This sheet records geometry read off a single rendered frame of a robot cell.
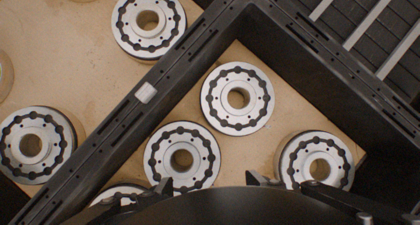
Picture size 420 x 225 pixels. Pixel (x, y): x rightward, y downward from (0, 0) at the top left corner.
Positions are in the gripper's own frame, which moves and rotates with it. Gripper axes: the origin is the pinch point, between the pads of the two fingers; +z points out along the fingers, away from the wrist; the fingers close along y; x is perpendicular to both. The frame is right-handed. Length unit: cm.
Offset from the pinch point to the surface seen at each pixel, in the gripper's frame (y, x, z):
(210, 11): 1.5, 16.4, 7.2
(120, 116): -8.3, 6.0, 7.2
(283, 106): 12.2, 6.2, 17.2
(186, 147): -2.4, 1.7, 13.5
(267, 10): 7.6, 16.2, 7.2
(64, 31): -19.5, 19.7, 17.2
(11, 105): -27.2, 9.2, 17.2
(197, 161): -1.1, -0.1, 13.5
